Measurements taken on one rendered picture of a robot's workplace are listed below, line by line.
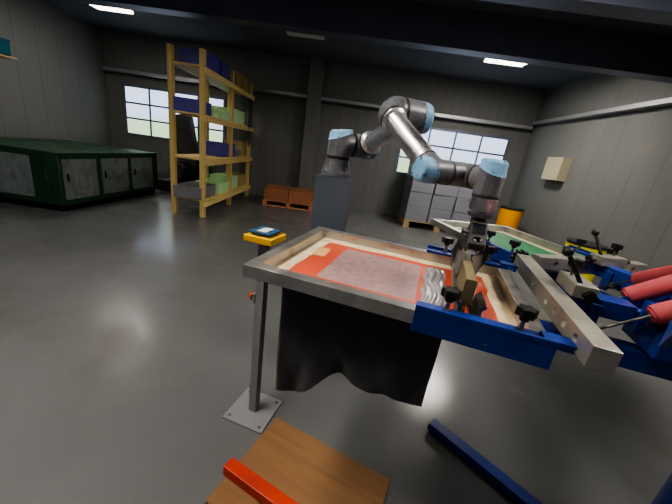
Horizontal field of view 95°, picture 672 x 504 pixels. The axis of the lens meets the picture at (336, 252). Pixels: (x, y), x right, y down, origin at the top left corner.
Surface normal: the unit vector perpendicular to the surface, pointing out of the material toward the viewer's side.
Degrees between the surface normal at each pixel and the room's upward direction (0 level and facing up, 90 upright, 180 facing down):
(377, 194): 90
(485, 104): 90
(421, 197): 90
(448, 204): 90
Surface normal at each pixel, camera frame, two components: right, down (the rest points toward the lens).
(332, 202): -0.07, 0.30
